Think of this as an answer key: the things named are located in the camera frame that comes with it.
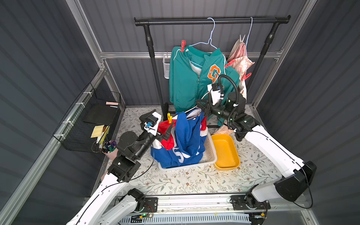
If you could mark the pink pen cup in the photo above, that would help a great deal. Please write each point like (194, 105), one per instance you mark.
(110, 149)

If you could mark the white mesh hanging cup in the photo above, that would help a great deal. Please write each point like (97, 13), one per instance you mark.
(166, 65)

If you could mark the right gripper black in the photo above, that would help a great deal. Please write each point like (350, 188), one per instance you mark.
(202, 104)

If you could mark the pink wire hanger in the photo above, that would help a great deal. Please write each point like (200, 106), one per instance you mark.
(191, 112)

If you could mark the red clothespin lower floral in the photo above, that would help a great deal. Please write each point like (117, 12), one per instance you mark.
(246, 76)

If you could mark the yellow plastic tray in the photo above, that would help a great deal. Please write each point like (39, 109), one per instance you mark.
(227, 155)

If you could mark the yellow clothespin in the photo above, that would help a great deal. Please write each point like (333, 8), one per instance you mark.
(169, 118)

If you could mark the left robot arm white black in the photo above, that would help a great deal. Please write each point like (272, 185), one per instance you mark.
(120, 172)

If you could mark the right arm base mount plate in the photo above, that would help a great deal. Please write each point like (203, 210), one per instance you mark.
(244, 202)

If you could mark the pink floral garment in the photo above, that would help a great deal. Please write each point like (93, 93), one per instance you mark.
(241, 65)

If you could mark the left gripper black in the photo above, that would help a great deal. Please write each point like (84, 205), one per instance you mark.
(159, 132)

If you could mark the red clothespin on green jacket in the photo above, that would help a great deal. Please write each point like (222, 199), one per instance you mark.
(183, 45)

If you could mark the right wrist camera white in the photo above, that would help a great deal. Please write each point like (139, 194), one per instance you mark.
(215, 93)

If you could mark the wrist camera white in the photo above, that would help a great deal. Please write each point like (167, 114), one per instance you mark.
(153, 117)
(215, 93)

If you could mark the red clothespin upper floral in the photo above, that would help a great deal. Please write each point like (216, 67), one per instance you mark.
(229, 63)

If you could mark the blue red white jacket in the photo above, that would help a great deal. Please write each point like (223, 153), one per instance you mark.
(187, 145)

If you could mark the yellow sticky notepad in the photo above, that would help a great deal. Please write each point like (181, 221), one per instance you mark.
(97, 131)

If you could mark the green jacket orange letter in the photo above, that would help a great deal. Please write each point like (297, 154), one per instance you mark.
(190, 73)

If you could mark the white perforated laundry basket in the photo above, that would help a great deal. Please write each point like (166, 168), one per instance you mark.
(209, 157)

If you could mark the light blue wire hanger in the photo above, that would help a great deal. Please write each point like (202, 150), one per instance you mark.
(249, 32)

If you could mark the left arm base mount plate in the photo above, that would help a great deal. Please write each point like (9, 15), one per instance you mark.
(150, 205)

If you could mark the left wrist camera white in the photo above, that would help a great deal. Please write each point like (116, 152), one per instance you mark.
(153, 117)

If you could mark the black wire mesh basket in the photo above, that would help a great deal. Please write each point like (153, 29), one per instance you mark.
(96, 106)

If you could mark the red clothespin floral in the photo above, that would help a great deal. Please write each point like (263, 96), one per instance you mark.
(246, 76)
(229, 63)

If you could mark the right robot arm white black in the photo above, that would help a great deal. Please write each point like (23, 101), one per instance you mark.
(297, 175)

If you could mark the black clothes rack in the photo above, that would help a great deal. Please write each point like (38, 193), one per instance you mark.
(146, 23)

